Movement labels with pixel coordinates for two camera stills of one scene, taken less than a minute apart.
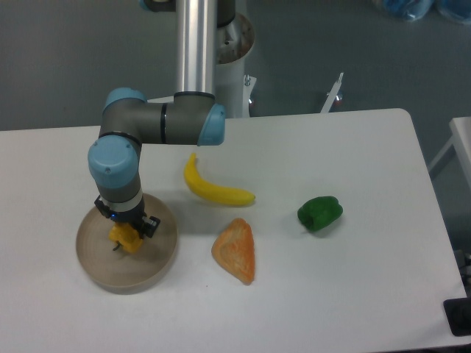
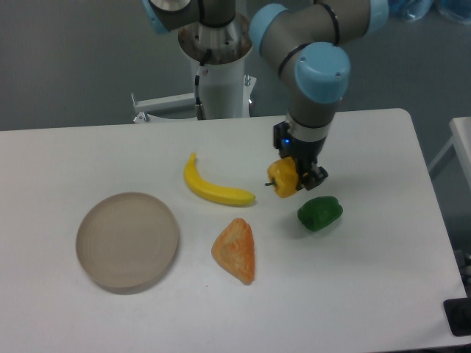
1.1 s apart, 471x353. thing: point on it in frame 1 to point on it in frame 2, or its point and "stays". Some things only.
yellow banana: (213, 192) stays
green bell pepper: (319, 213) stays
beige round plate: (120, 271) stays
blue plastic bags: (419, 9) stays
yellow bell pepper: (126, 236) to (283, 173)
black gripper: (132, 217) to (304, 153)
